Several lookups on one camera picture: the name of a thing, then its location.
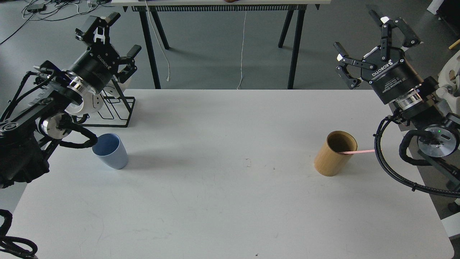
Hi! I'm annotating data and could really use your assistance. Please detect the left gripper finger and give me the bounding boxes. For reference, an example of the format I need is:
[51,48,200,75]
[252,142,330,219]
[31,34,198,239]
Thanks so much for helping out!
[75,12,121,45]
[115,45,142,83]

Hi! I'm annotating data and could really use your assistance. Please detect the background table black legs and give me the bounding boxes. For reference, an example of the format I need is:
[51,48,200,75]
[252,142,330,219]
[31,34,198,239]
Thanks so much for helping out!
[111,0,332,90]

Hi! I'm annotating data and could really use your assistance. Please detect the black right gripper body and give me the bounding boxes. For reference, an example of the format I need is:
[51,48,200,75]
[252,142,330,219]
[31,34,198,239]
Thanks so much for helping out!
[361,47,424,105]

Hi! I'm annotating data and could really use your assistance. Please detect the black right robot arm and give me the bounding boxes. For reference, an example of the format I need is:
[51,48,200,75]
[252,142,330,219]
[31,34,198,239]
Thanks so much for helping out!
[334,10,459,199]

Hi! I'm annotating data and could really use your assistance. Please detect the floor cable bundle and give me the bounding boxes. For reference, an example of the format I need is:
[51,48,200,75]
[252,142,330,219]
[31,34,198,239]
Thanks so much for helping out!
[0,0,112,45]

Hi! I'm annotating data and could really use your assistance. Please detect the white hanging rope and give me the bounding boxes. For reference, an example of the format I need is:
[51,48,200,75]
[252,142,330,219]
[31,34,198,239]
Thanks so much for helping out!
[144,0,171,82]

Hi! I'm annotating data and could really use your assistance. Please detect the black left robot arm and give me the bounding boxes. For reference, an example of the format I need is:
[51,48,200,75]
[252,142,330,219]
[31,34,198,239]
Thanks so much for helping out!
[0,12,141,188]

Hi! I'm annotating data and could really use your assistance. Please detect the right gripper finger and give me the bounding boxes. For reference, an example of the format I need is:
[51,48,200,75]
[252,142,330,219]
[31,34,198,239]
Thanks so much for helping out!
[333,42,377,90]
[368,9,422,62]

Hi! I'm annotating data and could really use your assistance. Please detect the black wire dish rack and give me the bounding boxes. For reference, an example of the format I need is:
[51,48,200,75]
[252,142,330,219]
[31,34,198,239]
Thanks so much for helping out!
[72,78,136,128]

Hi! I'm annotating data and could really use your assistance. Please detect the bamboo cylinder holder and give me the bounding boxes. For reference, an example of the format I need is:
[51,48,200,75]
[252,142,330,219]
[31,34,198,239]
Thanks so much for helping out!
[314,131,358,177]

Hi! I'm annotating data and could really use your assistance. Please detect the white cup on rack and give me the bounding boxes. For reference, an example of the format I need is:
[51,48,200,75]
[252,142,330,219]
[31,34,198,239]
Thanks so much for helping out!
[65,92,104,117]

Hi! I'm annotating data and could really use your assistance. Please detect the white machine right edge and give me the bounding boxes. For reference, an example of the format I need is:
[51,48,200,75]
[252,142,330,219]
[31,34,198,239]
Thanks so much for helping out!
[436,51,460,115]

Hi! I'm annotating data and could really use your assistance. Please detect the white hanging cable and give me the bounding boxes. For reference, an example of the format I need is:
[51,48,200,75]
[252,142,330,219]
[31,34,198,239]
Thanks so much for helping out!
[236,11,248,90]

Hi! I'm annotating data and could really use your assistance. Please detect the light blue cup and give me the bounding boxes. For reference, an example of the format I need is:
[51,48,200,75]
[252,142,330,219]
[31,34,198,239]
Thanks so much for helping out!
[91,133,129,169]

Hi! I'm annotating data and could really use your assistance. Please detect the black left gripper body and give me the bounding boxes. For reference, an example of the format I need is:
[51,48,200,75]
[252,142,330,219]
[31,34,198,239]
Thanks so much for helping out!
[68,37,120,94]

